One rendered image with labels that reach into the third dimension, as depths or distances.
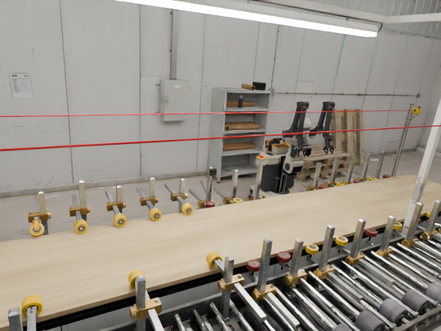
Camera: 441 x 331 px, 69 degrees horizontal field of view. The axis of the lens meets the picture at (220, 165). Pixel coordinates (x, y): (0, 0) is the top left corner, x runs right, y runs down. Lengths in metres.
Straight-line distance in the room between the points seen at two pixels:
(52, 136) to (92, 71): 1.05
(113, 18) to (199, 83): 1.56
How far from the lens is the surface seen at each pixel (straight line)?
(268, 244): 1.77
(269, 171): 4.51
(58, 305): 1.82
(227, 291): 1.78
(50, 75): 4.91
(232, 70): 5.67
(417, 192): 2.94
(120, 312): 1.89
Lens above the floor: 2.07
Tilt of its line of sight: 19 degrees down
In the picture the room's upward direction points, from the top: 5 degrees clockwise
